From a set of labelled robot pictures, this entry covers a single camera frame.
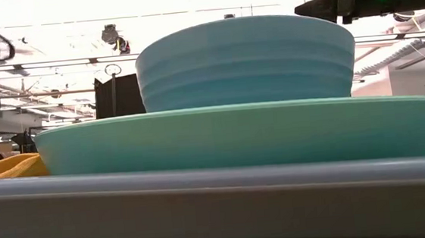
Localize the blue ribbed bowl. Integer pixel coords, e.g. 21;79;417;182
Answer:
131;8;361;114

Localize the green plate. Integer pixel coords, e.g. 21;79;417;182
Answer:
32;89;425;189

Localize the grey-blue plastic tray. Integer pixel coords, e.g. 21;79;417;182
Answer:
0;145;425;238

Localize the yellow cloth napkin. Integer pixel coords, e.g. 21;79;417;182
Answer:
0;151;51;180

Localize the red and yellow ceiling device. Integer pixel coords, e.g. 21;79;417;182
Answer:
114;34;131;56

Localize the black partition panel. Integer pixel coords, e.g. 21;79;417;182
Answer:
93;73;148;120

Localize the white corrugated ceiling duct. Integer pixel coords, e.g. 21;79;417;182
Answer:
350;37;423;79

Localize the black ring-topped stand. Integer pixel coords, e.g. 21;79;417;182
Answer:
103;63;127;119

